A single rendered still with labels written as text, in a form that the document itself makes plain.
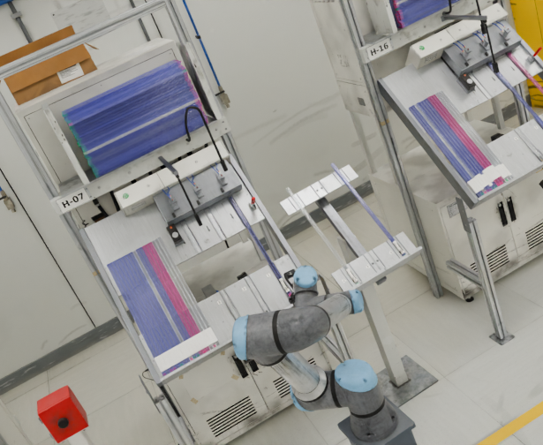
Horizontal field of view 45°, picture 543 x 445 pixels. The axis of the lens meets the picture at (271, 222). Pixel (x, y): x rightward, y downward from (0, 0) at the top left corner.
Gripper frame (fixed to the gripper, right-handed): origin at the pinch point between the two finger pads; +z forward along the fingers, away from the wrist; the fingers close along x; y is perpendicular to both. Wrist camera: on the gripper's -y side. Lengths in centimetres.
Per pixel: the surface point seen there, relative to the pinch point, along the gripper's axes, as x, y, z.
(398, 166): 83, -44, 39
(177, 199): -19, -63, 3
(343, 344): 12.5, 16.4, 31.9
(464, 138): 101, -29, 8
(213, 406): -46, 6, 63
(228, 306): -22.7, -14.8, 9.4
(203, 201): -11, -56, 3
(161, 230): -31, -56, 9
